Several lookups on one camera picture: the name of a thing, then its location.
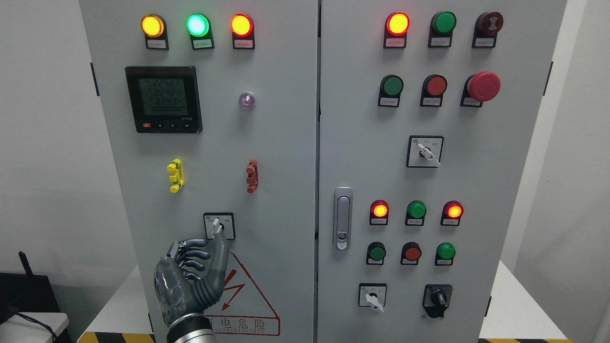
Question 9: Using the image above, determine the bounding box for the red lit lamp top right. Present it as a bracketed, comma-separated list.
[383, 11, 410, 49]

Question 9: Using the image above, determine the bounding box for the red lit lamp left door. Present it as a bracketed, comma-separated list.
[230, 13, 255, 50]

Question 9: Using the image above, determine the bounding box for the green push button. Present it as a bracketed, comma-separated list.
[366, 242, 387, 265]
[377, 74, 405, 107]

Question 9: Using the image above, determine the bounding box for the grey cabinet right door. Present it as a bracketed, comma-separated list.
[317, 0, 566, 343]

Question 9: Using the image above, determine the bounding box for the yellow indicator lamp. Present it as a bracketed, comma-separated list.
[140, 13, 169, 50]

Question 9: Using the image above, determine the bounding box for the white rotary switch door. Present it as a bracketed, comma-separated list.
[203, 212, 235, 240]

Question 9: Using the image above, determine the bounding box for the black device with antenna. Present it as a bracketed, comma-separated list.
[0, 251, 61, 323]

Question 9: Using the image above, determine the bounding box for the silver door handle lock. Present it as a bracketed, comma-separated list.
[333, 187, 353, 250]

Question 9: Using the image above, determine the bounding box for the green lamp lower right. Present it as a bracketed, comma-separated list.
[434, 242, 456, 266]

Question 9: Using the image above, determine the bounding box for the yellow terminal connector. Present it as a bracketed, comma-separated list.
[166, 158, 184, 193]

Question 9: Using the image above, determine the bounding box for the red push button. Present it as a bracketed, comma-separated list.
[400, 242, 421, 265]
[420, 74, 448, 107]

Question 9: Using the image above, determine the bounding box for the red push button upper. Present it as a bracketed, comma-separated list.
[420, 74, 448, 107]

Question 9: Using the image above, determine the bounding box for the red emergency stop button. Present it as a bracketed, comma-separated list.
[460, 71, 501, 107]

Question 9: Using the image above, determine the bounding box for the green push button upper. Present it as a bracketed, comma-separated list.
[377, 74, 405, 107]

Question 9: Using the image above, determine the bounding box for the white rotary switch lower right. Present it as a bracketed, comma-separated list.
[358, 283, 387, 313]

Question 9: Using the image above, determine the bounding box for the green push button lower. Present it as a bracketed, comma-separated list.
[366, 242, 387, 265]

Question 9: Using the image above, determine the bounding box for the white rotary switch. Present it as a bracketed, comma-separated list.
[406, 135, 444, 168]
[358, 283, 387, 313]

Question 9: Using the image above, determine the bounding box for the red lit lamp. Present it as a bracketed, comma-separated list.
[383, 11, 410, 49]
[440, 201, 464, 226]
[369, 200, 389, 225]

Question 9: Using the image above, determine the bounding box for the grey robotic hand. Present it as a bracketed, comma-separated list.
[154, 232, 229, 326]

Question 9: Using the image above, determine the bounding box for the black rotary selector switch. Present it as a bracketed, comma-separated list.
[422, 284, 453, 318]

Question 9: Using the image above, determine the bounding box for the white rotary switch upper right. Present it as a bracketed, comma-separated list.
[406, 135, 444, 168]

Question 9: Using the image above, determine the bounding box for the red push button lower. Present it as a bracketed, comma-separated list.
[400, 242, 421, 265]

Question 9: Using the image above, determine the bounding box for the white box lower left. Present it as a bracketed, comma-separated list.
[0, 312, 69, 343]

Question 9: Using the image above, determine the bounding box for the grey cabinet left door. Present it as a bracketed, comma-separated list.
[79, 0, 318, 343]

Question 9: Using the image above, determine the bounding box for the green lamp top right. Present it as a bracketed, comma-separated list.
[428, 11, 456, 48]

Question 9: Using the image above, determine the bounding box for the grey cabinet door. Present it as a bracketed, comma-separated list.
[79, 0, 318, 343]
[317, 0, 566, 343]

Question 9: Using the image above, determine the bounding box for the red terminal connector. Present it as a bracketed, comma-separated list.
[246, 159, 259, 194]

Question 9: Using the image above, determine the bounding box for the red lit lamp middle right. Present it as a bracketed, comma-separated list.
[440, 201, 464, 226]

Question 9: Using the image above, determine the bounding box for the dark red buzzer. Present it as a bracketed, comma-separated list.
[471, 11, 504, 48]

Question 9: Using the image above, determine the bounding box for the red lit lamp middle left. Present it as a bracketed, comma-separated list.
[369, 200, 389, 225]

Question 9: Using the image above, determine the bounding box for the black cable lower left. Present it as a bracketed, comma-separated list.
[0, 305, 60, 342]

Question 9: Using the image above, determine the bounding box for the clear round light bulb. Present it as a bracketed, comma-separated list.
[238, 92, 256, 111]

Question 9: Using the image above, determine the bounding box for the black digital power meter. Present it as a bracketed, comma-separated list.
[125, 66, 203, 134]

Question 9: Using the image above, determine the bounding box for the green lit indicator lamp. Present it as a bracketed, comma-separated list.
[185, 13, 215, 50]

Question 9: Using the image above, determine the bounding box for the green lamp middle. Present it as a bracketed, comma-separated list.
[405, 201, 427, 226]

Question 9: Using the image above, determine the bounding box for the red electrical warning sticker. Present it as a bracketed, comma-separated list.
[204, 252, 281, 336]

